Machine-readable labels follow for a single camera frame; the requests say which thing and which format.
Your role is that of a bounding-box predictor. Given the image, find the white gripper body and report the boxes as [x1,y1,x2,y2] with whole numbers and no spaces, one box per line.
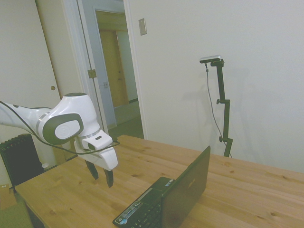
[74,140,118,171]

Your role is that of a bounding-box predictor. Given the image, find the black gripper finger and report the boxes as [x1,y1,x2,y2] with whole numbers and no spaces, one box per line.
[85,160,99,181]
[103,168,115,189]

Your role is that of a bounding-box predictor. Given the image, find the black laptop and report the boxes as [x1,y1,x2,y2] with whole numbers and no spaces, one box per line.
[112,145,211,228]

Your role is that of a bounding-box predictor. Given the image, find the white open door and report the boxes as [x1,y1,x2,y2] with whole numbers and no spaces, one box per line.
[77,0,117,131]

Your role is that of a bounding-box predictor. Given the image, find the wooden hallway door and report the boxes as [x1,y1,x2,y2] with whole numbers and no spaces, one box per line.
[99,29,130,109]

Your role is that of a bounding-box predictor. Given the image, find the black oil radiator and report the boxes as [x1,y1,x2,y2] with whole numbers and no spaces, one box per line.
[0,133,45,187]

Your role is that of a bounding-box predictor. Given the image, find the small cardboard box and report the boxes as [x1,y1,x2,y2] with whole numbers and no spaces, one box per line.
[0,184,17,210]

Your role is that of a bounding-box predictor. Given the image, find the white closet door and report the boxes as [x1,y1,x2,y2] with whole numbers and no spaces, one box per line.
[35,0,89,164]

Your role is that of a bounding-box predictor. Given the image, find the grey camera cable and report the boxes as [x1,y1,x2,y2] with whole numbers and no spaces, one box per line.
[204,63,227,143]

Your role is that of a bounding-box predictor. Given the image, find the black articulated camera stand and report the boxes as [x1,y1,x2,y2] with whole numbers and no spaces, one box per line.
[210,59,234,158]

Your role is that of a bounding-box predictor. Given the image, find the beige wall switch plate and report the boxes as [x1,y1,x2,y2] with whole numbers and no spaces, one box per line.
[138,18,147,36]

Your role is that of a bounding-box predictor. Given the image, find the grey stereo camera bar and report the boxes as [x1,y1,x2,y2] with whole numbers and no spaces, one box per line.
[199,55,223,64]

